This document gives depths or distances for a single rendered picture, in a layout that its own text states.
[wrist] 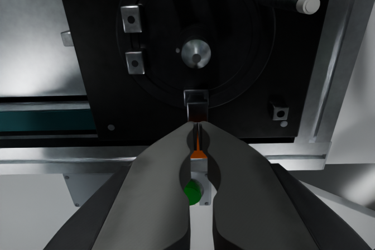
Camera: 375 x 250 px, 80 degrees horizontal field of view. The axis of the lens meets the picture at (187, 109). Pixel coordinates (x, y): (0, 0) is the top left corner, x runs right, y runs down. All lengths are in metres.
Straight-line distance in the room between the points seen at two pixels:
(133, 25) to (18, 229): 0.61
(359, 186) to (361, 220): 1.43
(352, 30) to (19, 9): 0.36
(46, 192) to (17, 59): 0.32
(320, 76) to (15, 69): 0.37
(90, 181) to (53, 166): 0.05
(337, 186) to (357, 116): 1.56
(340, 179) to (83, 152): 1.82
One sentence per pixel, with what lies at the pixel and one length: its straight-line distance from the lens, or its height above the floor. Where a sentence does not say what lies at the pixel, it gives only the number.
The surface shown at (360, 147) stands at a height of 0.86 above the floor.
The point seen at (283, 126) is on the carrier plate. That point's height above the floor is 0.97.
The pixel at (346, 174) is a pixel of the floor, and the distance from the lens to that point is 1.96.
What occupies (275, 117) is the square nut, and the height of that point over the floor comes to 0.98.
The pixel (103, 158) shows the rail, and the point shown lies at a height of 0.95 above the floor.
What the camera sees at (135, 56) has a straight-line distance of 0.20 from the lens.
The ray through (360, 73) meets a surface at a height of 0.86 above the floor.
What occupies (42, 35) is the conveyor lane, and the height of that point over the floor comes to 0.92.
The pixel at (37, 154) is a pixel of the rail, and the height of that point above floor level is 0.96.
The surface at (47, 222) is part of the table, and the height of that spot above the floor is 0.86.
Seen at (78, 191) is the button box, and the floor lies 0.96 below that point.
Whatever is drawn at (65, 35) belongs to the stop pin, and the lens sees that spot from 0.26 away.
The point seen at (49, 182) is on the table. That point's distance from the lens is 0.56.
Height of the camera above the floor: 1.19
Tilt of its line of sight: 62 degrees down
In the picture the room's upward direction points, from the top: 178 degrees counter-clockwise
